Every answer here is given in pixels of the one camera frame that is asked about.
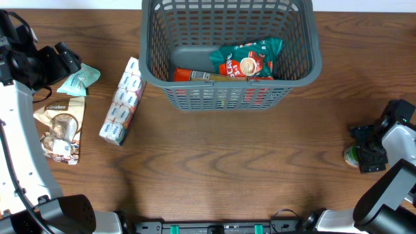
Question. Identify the teal snack pouch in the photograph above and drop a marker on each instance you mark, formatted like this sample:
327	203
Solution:
77	83

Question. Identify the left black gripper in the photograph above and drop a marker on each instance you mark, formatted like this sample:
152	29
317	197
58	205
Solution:
60	60

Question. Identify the beige nuts bag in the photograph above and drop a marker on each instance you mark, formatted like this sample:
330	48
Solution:
64	119

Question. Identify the black rail at table edge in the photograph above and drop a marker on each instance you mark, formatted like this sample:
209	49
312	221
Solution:
277	224

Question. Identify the green lid jar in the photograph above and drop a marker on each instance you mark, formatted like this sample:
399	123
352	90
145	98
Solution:
351	157

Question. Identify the spaghetti pack with red ends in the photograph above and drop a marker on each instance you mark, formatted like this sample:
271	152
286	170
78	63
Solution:
183	75

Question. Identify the green Nescafe coffee bag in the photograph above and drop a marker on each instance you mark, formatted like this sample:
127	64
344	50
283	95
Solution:
253	59

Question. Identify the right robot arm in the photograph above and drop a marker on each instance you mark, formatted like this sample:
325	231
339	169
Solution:
388	145

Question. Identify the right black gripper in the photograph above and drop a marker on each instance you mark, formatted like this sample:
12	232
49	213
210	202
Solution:
367	149

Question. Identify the white tissue pack bundle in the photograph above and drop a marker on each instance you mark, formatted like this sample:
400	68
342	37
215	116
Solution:
124	104

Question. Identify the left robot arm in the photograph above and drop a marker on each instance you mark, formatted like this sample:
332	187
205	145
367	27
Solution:
31	199

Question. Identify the grey plastic basket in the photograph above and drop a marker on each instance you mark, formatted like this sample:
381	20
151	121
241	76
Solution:
183	33

